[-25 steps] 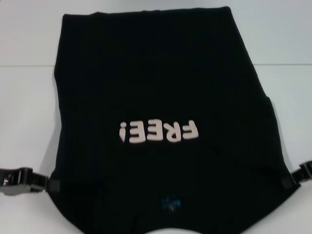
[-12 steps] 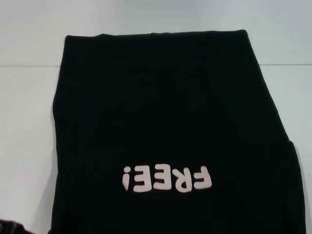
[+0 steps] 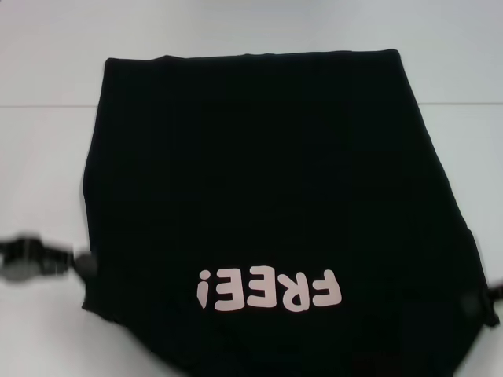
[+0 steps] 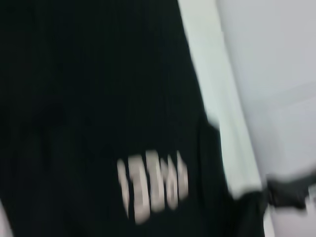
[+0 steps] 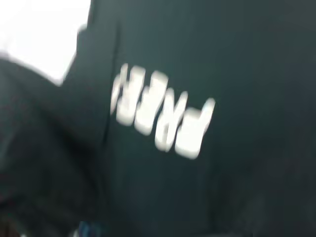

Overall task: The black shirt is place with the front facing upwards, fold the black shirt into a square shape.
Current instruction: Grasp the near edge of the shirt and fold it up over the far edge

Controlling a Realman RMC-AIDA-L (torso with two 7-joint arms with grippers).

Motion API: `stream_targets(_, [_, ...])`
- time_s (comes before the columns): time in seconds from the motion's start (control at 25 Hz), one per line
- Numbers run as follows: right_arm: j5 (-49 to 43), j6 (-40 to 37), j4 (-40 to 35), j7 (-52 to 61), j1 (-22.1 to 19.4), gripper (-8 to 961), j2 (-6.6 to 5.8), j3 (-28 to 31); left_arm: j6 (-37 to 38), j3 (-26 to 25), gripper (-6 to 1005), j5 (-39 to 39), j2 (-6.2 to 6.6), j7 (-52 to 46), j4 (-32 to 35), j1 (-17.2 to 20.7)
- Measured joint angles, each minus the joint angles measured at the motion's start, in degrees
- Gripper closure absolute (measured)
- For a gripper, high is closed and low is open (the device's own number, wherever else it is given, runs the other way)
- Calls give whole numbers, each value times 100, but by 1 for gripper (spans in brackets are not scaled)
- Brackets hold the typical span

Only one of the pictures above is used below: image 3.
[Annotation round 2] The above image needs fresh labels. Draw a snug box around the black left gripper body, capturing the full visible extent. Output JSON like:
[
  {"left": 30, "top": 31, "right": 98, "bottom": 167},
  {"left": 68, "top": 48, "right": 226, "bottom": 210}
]
[{"left": 0, "top": 231, "right": 49, "bottom": 284}]

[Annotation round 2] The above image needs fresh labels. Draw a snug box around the black shirt with FREE print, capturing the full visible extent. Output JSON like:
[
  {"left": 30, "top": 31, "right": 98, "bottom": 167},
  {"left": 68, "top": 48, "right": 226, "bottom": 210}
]
[{"left": 80, "top": 48, "right": 493, "bottom": 377}]

